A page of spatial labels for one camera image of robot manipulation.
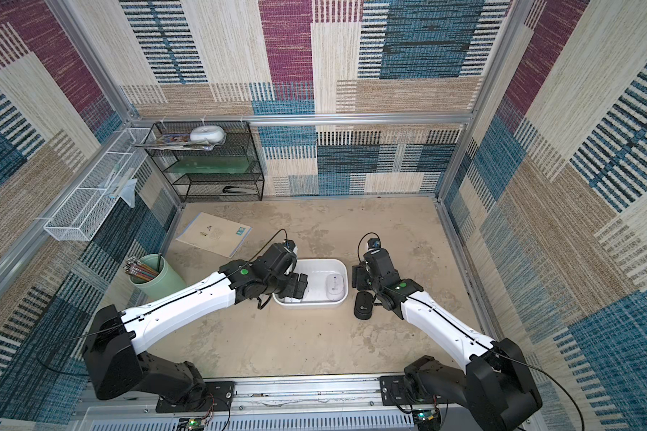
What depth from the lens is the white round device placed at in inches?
35.1

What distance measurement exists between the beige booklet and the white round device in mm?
364

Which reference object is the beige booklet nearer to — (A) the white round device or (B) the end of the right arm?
(A) the white round device

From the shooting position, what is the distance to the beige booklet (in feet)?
3.52
